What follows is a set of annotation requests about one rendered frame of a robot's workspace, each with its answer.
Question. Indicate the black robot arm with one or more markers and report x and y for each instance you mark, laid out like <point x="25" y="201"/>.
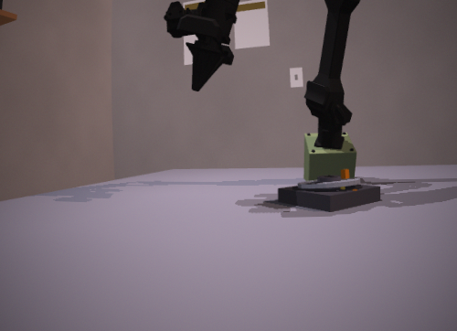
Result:
<point x="325" y="94"/>

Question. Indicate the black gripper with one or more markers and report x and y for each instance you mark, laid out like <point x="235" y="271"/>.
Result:
<point x="207" y="52"/>

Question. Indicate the grey round boss with black arrow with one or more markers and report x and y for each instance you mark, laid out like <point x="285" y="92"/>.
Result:
<point x="329" y="179"/>

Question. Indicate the white round flange plate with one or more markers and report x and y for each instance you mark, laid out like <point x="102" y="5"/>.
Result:
<point x="345" y="181"/>

